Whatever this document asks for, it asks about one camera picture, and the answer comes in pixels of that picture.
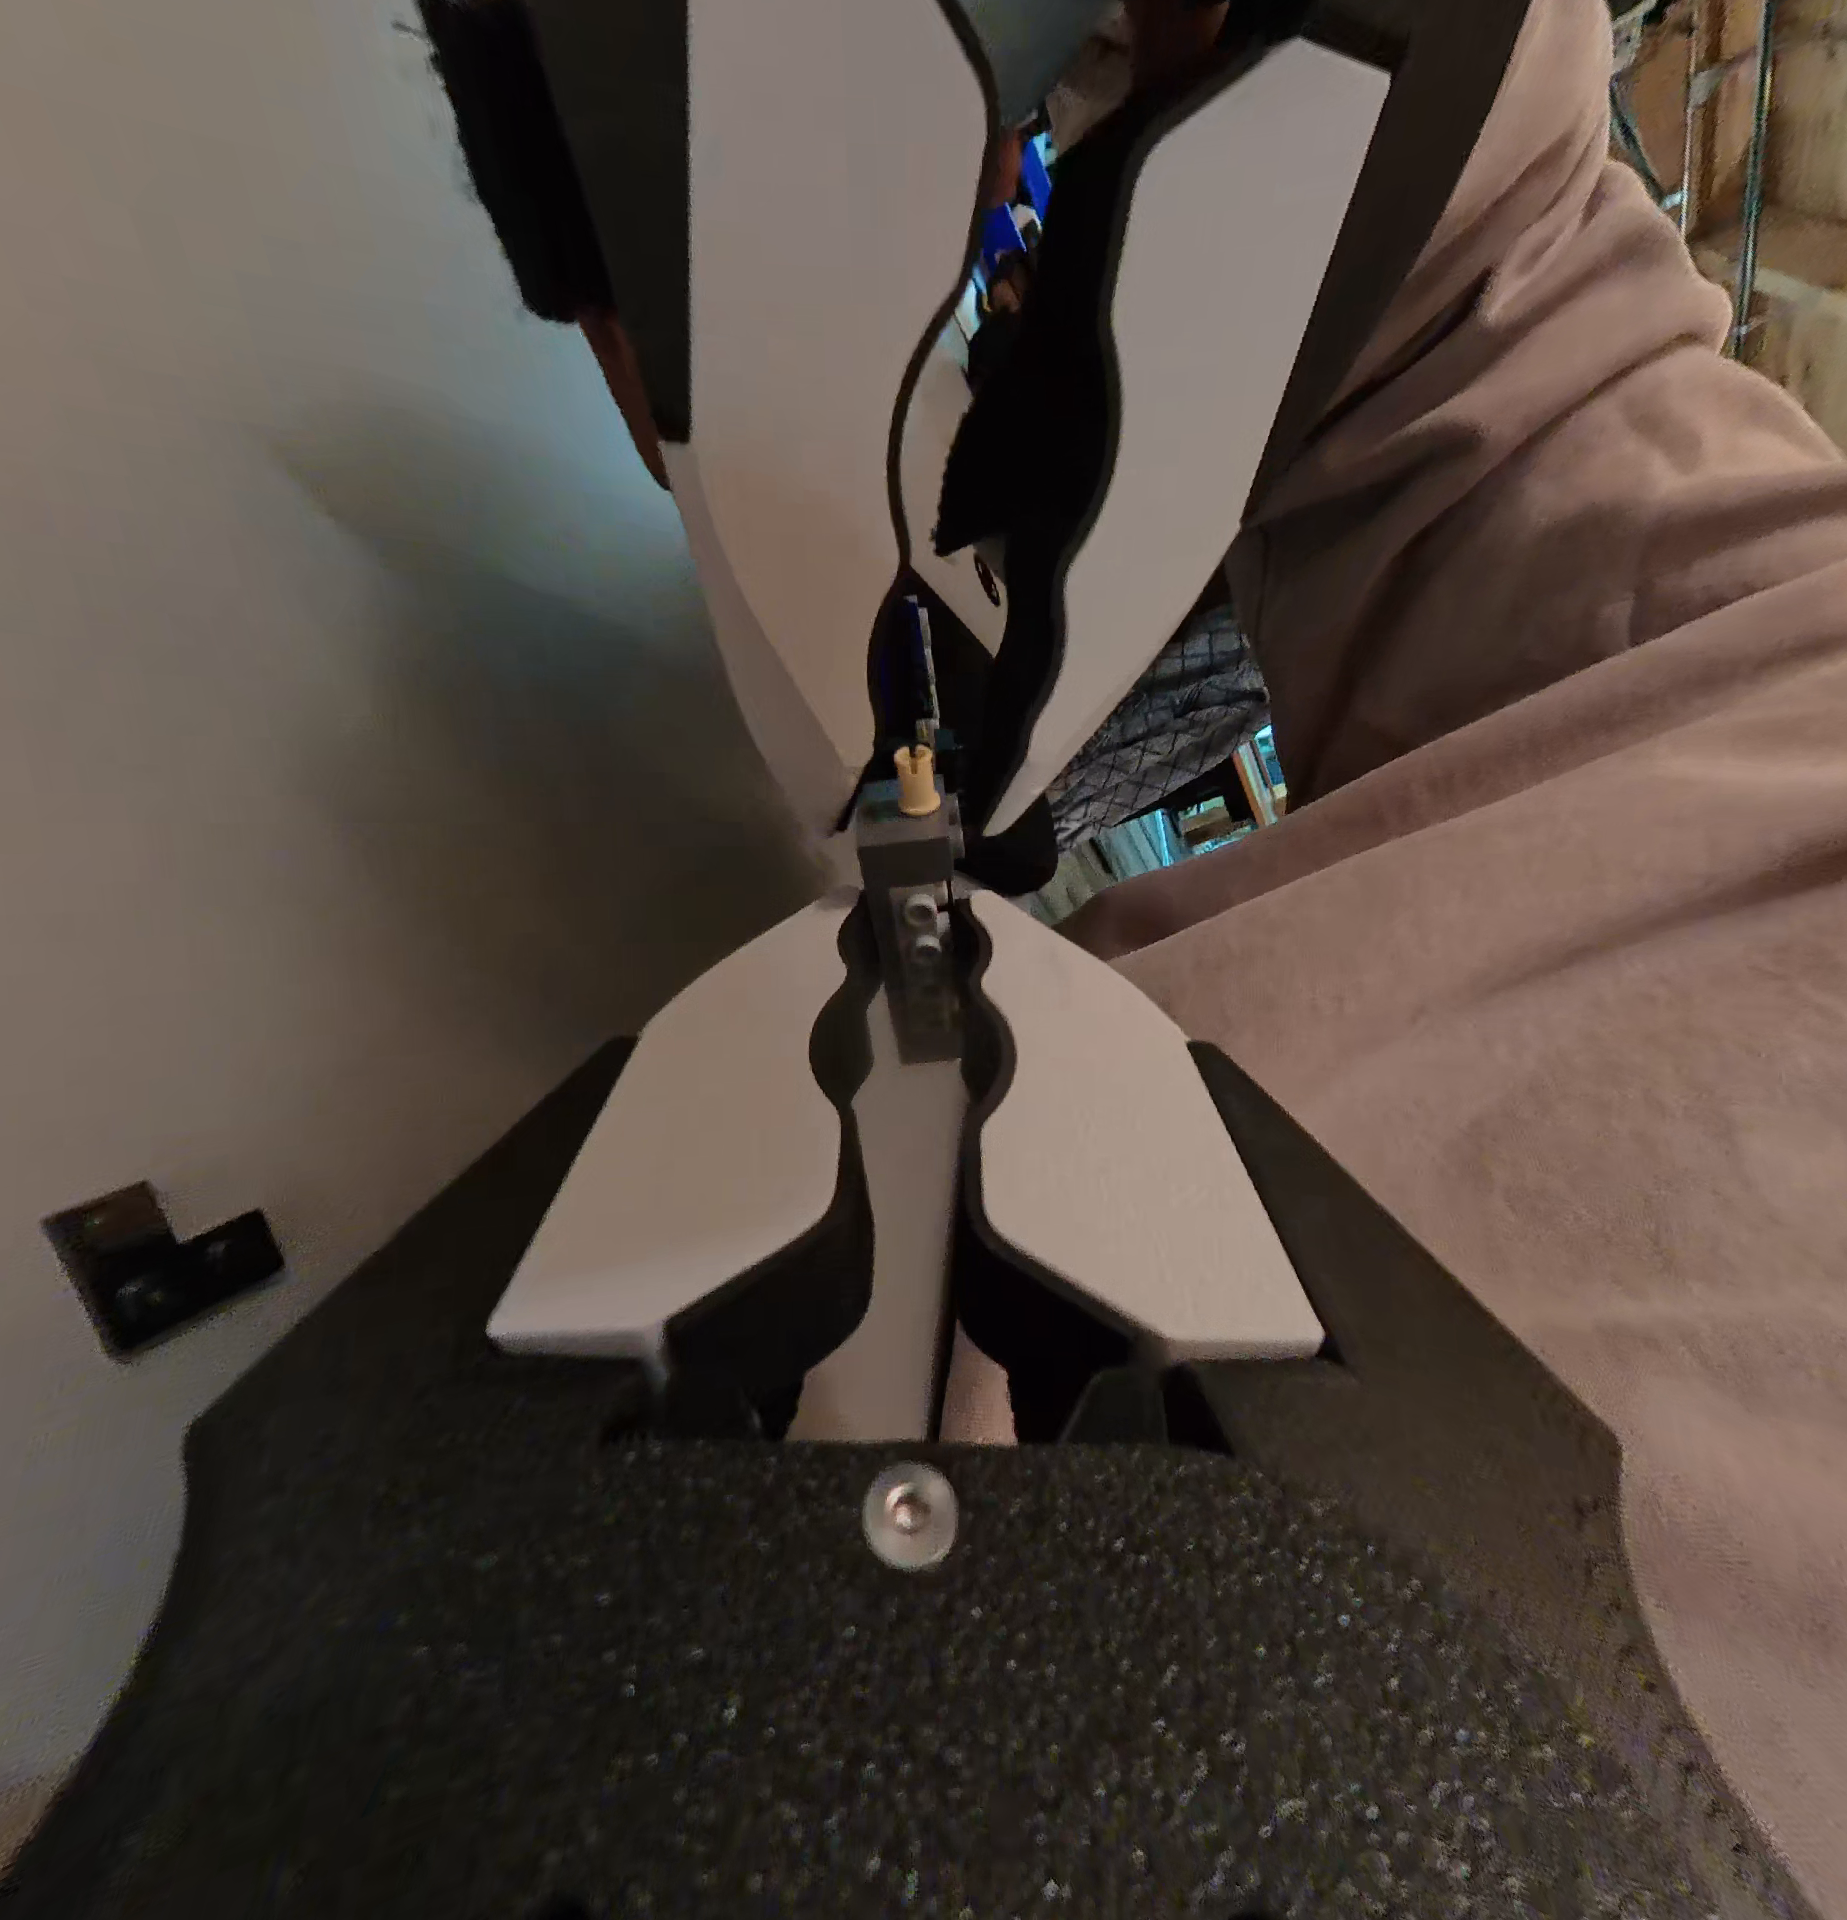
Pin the person's right forearm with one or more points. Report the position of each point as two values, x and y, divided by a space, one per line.
1540 451

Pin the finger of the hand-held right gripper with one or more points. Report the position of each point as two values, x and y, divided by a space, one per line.
805 375
1225 375

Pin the black desk grommet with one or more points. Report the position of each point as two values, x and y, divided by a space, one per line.
989 576

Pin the grey axle brick assembly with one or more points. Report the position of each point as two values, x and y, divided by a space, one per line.
912 885

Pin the black L-shaped lego piece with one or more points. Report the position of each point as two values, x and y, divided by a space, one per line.
160 1268

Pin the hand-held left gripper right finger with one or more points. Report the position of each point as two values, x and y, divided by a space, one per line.
1149 1186

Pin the grey quilted cloth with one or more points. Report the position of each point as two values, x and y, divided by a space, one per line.
1165 721

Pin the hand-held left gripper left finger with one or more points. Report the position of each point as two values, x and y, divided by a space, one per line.
685 1186

